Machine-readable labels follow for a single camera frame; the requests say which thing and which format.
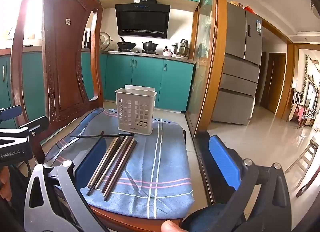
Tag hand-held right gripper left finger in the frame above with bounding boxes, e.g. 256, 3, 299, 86
24, 136, 110, 232

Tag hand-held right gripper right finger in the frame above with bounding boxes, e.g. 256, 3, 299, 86
199, 131, 292, 232

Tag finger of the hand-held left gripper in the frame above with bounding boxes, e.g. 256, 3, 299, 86
17, 116, 49, 135
0, 105, 22, 122

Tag bunch of chopsticks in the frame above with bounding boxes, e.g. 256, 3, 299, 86
86, 136, 138, 201

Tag thin black chopstick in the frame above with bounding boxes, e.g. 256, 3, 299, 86
69, 133, 135, 138

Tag dark brown chopstick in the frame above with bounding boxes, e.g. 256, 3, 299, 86
99, 131, 125, 139

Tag white perforated utensil basket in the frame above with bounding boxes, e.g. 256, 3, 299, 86
115, 85, 158, 135

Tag person's left hand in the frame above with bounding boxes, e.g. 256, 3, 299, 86
0, 168, 7, 190

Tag person's right hand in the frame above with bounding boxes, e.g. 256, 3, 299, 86
161, 219, 184, 232

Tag blue plaid cloth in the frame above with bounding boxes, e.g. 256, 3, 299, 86
44, 108, 195, 220

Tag distant wooden chair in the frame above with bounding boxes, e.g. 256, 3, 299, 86
289, 102, 317, 129

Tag silver refrigerator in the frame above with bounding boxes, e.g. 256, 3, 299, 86
211, 2, 263, 125

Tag brown wooden door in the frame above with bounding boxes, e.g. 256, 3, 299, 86
260, 52, 287, 113

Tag teal base cabinets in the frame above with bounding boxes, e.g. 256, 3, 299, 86
100, 53, 196, 112

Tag silver pan lid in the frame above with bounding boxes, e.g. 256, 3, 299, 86
99, 32, 111, 50

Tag kitchen countertop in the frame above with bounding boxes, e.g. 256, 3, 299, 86
81, 48, 197, 64

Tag wood-framed sliding glass door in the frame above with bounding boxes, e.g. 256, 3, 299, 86
185, 0, 228, 206

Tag green hanging garland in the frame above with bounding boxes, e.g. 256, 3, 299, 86
301, 54, 309, 102

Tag black wok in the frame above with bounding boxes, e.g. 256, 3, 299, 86
117, 37, 137, 50

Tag gas stove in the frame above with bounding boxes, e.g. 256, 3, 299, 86
116, 48, 158, 55

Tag stainless steel stockpot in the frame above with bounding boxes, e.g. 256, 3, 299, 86
171, 39, 190, 56

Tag black cooking pot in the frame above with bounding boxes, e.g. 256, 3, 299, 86
142, 41, 157, 52

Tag black range hood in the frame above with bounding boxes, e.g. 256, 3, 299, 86
115, 0, 171, 39

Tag ceiling light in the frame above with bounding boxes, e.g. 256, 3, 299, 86
310, 0, 320, 18

